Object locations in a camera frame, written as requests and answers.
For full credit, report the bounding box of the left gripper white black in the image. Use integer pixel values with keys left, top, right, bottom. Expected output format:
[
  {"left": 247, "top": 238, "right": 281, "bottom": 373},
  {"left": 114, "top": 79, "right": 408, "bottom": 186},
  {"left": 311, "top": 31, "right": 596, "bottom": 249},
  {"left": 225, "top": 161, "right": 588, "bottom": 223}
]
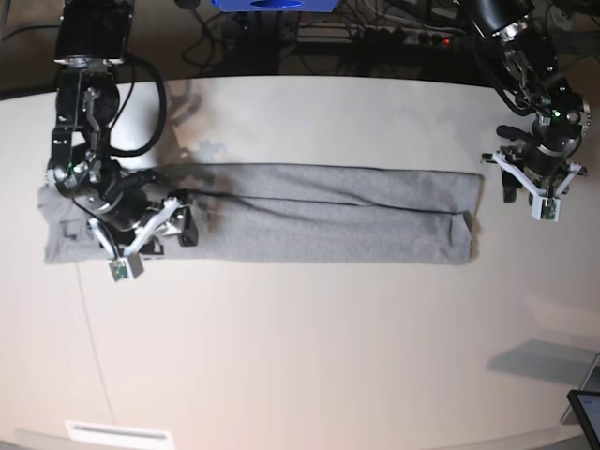
[{"left": 481, "top": 125, "right": 588, "bottom": 222}]

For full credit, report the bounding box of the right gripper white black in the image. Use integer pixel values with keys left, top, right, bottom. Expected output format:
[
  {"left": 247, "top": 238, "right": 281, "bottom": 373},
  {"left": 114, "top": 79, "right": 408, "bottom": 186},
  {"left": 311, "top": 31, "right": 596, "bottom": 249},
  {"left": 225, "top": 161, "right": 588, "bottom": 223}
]
[{"left": 44, "top": 158, "right": 199, "bottom": 281}]

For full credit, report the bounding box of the grey T-shirt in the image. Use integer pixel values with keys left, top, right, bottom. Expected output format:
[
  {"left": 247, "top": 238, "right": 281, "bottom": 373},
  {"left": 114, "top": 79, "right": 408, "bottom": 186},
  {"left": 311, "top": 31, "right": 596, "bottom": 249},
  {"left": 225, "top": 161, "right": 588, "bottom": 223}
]
[{"left": 37, "top": 161, "right": 484, "bottom": 267}]

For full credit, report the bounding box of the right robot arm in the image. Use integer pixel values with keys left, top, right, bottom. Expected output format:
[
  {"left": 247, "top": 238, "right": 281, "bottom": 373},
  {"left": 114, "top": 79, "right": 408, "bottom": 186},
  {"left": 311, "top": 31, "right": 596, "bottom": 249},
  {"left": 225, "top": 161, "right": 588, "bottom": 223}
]
[{"left": 46, "top": 1, "right": 198, "bottom": 281}]

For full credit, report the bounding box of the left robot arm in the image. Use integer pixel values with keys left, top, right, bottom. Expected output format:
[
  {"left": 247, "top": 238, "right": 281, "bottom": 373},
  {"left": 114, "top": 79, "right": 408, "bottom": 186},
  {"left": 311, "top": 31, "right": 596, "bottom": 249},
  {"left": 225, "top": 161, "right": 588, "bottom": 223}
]
[{"left": 457, "top": 1, "right": 592, "bottom": 221}]

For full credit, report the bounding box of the tablet with stand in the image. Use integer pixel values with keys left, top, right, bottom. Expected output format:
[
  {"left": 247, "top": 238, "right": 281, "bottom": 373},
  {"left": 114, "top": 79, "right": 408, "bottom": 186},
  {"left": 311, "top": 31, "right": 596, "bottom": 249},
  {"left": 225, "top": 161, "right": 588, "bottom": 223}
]
[{"left": 561, "top": 354, "right": 599, "bottom": 450}]

